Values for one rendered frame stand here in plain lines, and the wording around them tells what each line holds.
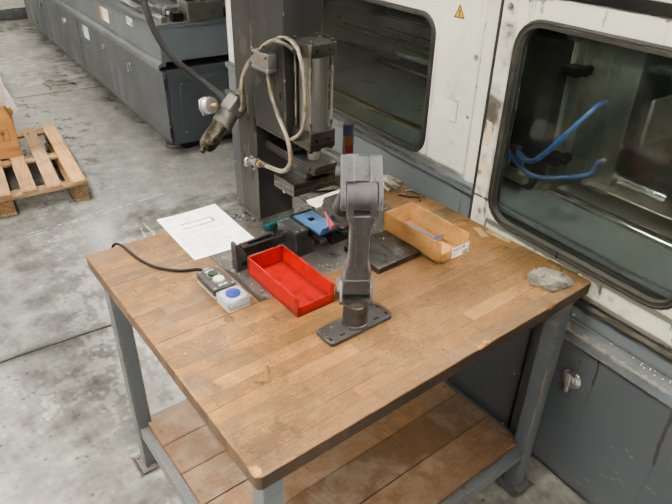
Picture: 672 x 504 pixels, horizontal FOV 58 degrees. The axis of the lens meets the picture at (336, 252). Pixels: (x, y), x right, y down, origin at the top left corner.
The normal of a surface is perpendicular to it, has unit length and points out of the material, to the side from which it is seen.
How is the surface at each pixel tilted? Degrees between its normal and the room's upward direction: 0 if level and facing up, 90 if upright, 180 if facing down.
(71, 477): 0
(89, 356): 0
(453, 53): 90
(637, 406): 90
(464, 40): 90
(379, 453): 0
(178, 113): 90
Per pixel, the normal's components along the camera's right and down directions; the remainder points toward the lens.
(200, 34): 0.56, 0.44
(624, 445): -0.82, 0.29
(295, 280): 0.02, -0.85
